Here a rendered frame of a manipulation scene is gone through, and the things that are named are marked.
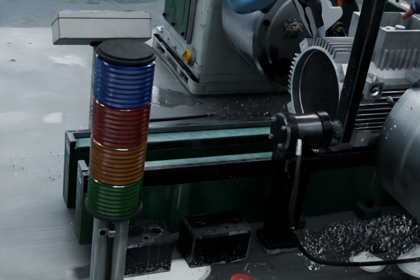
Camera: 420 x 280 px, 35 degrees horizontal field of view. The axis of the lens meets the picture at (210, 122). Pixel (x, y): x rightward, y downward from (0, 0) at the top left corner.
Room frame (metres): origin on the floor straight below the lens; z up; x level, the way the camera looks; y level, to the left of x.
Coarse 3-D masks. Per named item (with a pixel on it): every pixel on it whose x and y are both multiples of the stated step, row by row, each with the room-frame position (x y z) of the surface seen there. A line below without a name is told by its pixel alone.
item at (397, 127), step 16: (416, 96) 0.87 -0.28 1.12; (400, 112) 0.86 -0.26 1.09; (416, 112) 0.85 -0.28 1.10; (384, 128) 0.87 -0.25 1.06; (400, 128) 0.85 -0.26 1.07; (416, 128) 0.83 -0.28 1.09; (384, 144) 0.86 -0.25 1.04; (400, 144) 0.83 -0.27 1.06; (416, 144) 0.81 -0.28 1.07; (384, 160) 0.86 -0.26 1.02; (400, 160) 0.83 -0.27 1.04; (416, 160) 0.80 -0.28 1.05; (384, 176) 0.86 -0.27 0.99; (400, 176) 0.82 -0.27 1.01; (416, 176) 0.79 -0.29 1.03; (400, 192) 0.83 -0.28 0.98; (416, 192) 0.79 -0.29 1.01; (416, 208) 0.79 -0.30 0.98
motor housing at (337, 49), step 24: (312, 48) 1.11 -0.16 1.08; (336, 48) 1.07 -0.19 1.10; (312, 72) 1.16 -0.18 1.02; (336, 72) 1.03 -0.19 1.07; (384, 72) 1.07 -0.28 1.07; (312, 96) 1.15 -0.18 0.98; (336, 96) 1.18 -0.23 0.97; (384, 96) 1.04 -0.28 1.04; (360, 120) 1.01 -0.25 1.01; (384, 120) 1.04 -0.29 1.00
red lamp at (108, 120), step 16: (96, 112) 0.60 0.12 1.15; (112, 112) 0.59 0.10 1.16; (128, 112) 0.60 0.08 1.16; (144, 112) 0.61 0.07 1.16; (96, 128) 0.60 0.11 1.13; (112, 128) 0.59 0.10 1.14; (128, 128) 0.60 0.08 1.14; (144, 128) 0.61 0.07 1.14; (112, 144) 0.59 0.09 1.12; (128, 144) 0.60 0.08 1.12
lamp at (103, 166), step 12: (96, 144) 0.60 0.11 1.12; (144, 144) 0.62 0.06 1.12; (96, 156) 0.60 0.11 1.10; (108, 156) 0.59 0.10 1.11; (120, 156) 0.59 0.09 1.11; (132, 156) 0.60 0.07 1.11; (144, 156) 0.62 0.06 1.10; (96, 168) 0.60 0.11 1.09; (108, 168) 0.59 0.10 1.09; (120, 168) 0.59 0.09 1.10; (132, 168) 0.60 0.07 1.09; (108, 180) 0.59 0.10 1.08; (120, 180) 0.59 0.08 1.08; (132, 180) 0.60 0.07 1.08
